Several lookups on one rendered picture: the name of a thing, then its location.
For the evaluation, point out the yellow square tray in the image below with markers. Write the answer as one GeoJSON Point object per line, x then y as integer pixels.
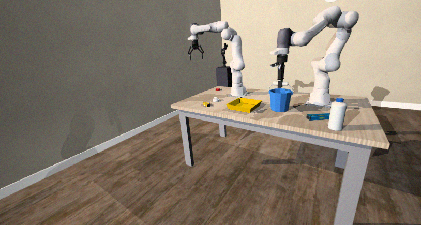
{"type": "Point", "coordinates": [244, 105]}

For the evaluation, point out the white bottle with blue cap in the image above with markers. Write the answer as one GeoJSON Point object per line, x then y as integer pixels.
{"type": "Point", "coordinates": [337, 114]}

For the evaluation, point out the blue spirit level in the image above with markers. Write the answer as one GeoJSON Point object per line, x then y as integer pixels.
{"type": "Point", "coordinates": [317, 116]}

